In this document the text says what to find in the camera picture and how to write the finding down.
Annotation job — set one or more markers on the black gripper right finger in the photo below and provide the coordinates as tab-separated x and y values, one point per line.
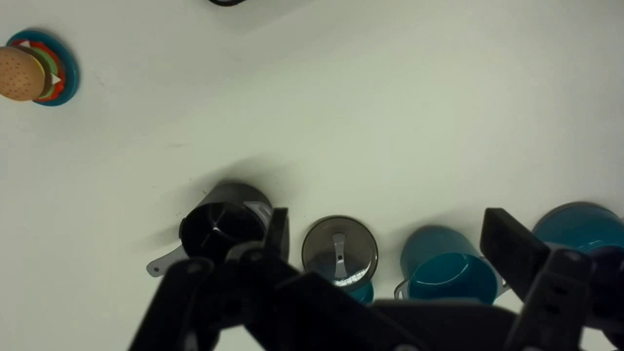
512	244

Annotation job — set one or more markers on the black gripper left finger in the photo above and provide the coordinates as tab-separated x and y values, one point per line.
275	230

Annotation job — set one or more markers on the black glass lid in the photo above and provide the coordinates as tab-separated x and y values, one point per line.
323	244

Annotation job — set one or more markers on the teal round pot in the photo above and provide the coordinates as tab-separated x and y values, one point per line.
577	224

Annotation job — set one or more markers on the teal green pot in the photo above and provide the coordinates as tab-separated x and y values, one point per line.
448	275

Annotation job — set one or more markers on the teal round plate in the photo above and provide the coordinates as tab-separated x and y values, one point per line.
70	74

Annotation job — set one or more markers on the toy burger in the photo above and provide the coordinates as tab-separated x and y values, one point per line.
19	70

